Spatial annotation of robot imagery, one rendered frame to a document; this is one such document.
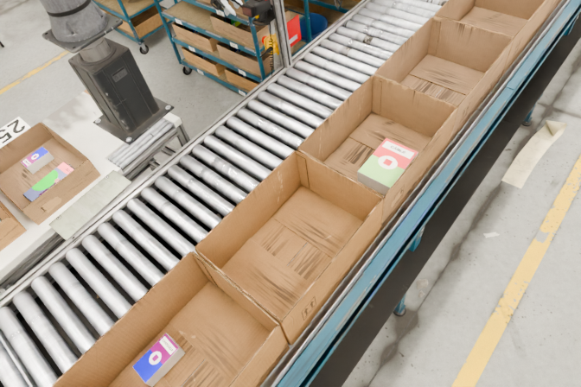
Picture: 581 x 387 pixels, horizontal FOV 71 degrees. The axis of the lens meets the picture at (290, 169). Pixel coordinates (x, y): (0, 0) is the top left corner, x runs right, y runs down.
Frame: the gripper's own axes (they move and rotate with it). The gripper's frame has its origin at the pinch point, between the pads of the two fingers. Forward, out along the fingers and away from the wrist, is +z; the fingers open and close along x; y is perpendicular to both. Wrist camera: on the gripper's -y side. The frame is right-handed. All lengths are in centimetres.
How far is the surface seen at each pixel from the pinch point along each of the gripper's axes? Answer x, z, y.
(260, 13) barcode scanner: 8.7, 16.3, -19.6
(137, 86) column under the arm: 60, 0, 4
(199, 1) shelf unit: -21, -41, 48
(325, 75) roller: -2, 51, -5
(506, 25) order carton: -51, 92, -46
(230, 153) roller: 56, 48, -3
